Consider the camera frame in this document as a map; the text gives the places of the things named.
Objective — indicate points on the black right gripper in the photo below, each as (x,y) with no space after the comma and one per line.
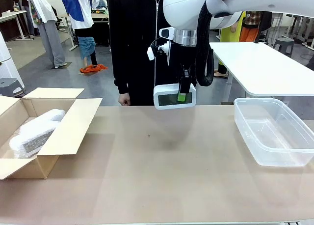
(184,54)

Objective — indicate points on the white unwrapped digital clock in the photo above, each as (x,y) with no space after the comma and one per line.
(166,99)

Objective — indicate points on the bubble-wrapped clock with visible face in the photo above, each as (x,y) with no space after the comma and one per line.
(36,141)

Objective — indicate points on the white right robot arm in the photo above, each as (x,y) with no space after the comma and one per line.
(181,6)

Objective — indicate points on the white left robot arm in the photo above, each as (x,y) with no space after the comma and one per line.
(7,58)

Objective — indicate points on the person's right hand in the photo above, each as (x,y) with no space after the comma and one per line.
(124,99)

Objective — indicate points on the person in black jacket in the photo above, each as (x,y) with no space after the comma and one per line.
(132,50)

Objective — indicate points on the white table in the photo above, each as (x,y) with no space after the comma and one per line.
(260,65)

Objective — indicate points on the mannequin with orange trousers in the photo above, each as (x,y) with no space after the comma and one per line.
(247,34)

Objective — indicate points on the orange cloth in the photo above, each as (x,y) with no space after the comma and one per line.
(92,69)

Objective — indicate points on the clear plastic container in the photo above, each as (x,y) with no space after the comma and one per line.
(272,134)

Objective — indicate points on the grey plastic stool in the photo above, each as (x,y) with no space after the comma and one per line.
(283,44)
(11,86)

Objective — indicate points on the brown cardboard box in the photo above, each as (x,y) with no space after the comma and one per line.
(63,131)

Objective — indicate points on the mannequin with blue white garment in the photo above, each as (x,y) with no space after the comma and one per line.
(78,13)

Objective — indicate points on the white desk with machines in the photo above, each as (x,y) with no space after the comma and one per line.
(301,23)

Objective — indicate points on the mannequin with grey trousers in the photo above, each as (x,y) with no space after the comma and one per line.
(52,38)

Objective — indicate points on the white desk with metal legs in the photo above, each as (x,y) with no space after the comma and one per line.
(12,14)

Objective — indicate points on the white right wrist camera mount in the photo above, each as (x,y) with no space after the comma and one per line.
(150,53)

